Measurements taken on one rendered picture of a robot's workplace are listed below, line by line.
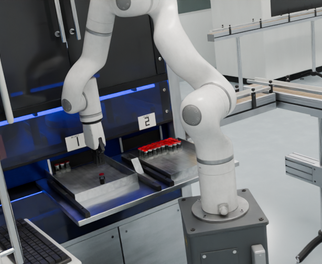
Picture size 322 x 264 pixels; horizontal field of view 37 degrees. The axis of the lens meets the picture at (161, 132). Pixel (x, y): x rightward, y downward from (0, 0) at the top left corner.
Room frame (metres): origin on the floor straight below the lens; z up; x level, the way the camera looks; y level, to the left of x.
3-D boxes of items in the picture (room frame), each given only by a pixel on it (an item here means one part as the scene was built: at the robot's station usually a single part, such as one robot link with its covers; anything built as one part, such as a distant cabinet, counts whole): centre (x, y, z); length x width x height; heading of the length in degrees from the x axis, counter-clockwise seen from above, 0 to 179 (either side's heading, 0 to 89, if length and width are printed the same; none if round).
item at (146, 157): (1.96, 0.01, 0.90); 0.18 x 0.02 x 0.05; 119
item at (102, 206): (1.82, 0.13, 0.87); 0.70 x 0.48 x 0.02; 119
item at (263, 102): (2.45, -0.33, 0.92); 0.69 x 0.16 x 0.16; 119
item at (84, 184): (1.80, 0.31, 0.90); 0.34 x 0.26 x 0.04; 29
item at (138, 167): (1.75, 0.09, 0.91); 0.14 x 0.03 x 0.06; 28
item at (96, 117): (1.72, 0.25, 1.16); 0.09 x 0.08 x 0.03; 29
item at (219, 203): (1.44, -0.16, 0.95); 0.19 x 0.19 x 0.18
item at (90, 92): (1.72, 0.25, 1.24); 0.09 x 0.08 x 0.13; 145
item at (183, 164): (1.87, -0.05, 0.90); 0.34 x 0.26 x 0.04; 29
